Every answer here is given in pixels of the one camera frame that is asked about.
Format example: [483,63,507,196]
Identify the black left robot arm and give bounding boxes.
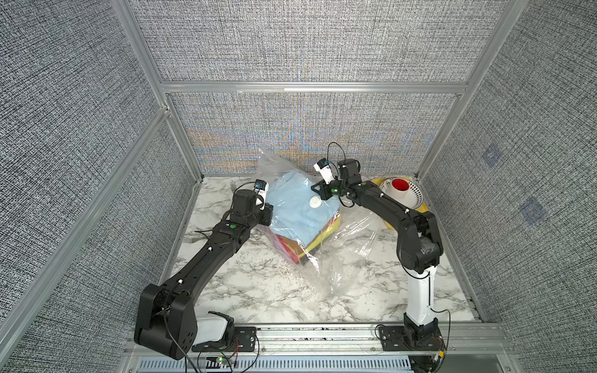
[134,190,273,360]

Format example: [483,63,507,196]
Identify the red folded garment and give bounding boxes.
[274,234,305,264]

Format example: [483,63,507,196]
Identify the white patterned saucer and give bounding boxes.
[378,177,424,211]

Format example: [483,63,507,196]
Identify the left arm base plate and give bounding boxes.
[191,326,257,353]

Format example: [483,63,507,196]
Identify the white cup red inside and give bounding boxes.
[383,177,410,200]

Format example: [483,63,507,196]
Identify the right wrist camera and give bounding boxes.
[313,158,334,184]

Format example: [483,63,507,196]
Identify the aluminium front rail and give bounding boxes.
[122,322,511,357]

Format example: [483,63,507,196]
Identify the white vacuum bag valve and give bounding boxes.
[309,196,322,208]

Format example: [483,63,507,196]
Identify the yellow plastic tray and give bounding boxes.
[370,176,430,230]

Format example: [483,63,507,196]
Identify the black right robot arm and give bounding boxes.
[311,158,443,349]

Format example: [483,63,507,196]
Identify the clear plastic vacuum bag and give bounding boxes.
[255,149,384,297]

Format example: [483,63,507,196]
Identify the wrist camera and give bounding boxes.
[313,158,334,184]
[253,180,269,210]

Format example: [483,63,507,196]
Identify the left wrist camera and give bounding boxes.
[253,180,269,210]

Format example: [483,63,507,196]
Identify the yellow folded garment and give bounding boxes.
[301,214,341,256]

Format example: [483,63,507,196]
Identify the light blue trousers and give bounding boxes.
[266,170,340,247]

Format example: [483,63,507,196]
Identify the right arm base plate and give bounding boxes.
[375,323,445,352]

